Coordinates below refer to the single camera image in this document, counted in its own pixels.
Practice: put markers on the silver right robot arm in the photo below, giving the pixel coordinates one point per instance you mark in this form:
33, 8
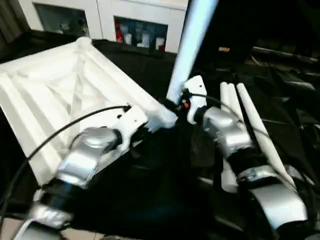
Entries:
230, 135

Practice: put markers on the black mat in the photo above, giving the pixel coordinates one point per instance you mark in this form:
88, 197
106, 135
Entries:
165, 200

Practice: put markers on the white plastic table top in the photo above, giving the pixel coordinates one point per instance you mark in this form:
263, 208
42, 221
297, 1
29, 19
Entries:
50, 90

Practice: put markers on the black case with yellow label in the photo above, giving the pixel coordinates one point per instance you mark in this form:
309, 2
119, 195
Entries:
260, 25

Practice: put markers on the white cabinet with glass doors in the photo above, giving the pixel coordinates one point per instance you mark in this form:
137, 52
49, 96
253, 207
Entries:
105, 15

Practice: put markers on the long black bar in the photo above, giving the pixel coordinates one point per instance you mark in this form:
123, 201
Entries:
285, 54

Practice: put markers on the grey curtain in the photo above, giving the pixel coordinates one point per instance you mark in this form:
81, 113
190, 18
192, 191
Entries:
10, 25

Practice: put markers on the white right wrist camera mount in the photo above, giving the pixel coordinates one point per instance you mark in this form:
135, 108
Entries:
196, 92

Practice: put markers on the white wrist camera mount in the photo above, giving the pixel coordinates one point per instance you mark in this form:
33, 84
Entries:
196, 92
131, 122

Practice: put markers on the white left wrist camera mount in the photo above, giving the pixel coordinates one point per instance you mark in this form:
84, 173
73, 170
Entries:
131, 122

